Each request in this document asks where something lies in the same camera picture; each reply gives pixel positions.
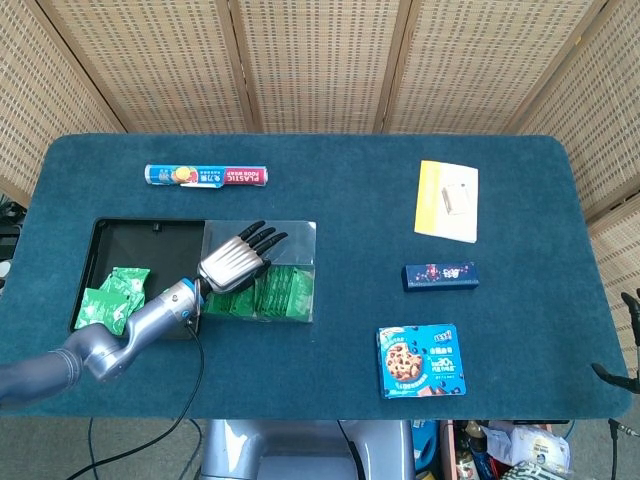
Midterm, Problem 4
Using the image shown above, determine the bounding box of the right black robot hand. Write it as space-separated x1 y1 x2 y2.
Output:
591 288 640 394

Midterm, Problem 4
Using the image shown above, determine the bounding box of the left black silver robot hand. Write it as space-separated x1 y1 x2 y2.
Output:
196 220 290 295

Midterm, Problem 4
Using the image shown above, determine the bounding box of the clear box of green packets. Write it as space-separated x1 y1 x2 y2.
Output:
202 218 318 325

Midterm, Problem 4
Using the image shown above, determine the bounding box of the row of green tea packets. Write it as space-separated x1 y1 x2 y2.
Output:
202 264 296 320

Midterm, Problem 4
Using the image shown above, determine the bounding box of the green tea bag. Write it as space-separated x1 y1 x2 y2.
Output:
97 274 146 324
110 266 152 304
284 266 315 320
74 288 130 335

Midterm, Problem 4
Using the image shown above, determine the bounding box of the black plastic tray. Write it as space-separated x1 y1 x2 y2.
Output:
68 216 207 341

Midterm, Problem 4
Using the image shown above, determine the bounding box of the blue chocolate cookie box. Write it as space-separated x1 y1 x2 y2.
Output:
375 323 469 400

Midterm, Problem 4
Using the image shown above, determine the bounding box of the dark blue narrow box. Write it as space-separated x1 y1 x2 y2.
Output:
402 260 480 293

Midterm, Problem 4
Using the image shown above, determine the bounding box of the plastic food wrap roll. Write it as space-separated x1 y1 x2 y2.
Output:
144 163 271 190

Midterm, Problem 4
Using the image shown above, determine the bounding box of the blue felt table cover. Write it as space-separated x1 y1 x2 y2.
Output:
0 132 634 420

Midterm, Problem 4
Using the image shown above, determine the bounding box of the red crate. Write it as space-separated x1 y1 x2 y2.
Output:
438 419 461 480

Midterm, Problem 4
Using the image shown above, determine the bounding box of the grey robot torso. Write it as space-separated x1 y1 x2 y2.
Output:
199 418 416 480

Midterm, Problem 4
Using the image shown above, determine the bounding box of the blue plastic container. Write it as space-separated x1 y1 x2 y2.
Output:
412 419 441 474

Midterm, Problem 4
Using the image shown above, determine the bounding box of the yellow white booklet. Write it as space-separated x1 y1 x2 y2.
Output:
413 159 480 245

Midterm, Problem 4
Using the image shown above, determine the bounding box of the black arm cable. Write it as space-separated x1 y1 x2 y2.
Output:
64 322 207 480

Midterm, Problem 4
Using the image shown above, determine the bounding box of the black torso cable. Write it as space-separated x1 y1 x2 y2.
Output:
337 419 364 480

